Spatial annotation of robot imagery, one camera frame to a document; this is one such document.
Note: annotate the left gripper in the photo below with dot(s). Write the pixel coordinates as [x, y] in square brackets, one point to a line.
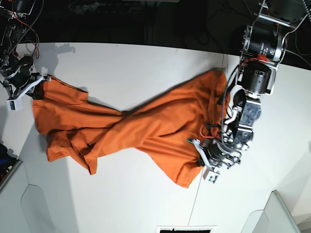
[218, 153]

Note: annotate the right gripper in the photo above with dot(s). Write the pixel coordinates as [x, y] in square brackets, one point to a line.
[18, 76]

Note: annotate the orange t-shirt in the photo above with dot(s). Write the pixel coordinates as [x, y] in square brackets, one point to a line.
[85, 131]

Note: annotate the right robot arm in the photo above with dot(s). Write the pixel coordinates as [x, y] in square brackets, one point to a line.
[20, 15]

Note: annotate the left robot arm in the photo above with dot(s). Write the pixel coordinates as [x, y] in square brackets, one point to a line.
[264, 47]

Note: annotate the grey chair back right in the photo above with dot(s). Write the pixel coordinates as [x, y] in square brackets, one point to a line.
[274, 218]

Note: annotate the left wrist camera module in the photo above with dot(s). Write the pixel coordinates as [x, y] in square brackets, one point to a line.
[211, 174]

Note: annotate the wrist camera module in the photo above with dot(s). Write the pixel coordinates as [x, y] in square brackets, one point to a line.
[211, 174]
[14, 104]

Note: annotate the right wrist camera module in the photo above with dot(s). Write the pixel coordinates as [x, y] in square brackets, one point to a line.
[14, 104]

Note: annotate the white table cable grommet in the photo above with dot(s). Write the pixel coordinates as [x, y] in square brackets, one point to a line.
[186, 229]

